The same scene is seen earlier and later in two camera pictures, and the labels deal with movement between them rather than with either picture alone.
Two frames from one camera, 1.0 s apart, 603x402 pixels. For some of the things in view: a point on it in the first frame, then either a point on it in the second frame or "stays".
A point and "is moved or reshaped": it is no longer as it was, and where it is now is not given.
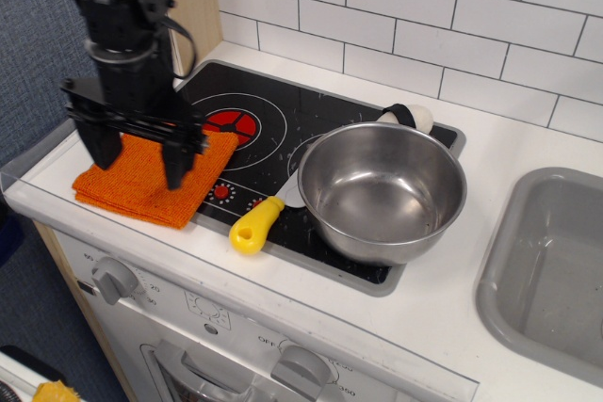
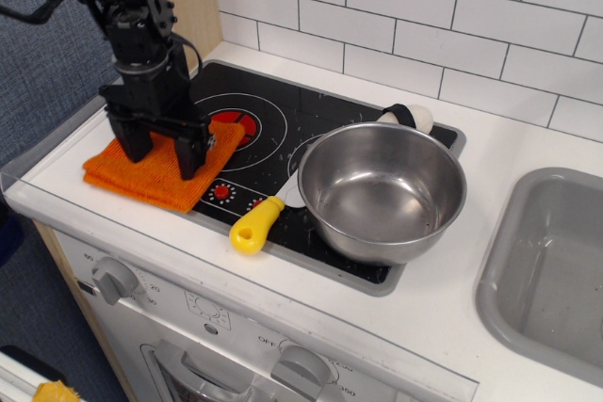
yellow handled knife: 250,232 stays
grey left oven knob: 114,280 stays
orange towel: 138,184 is moved or reshaped
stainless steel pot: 382,193 stays
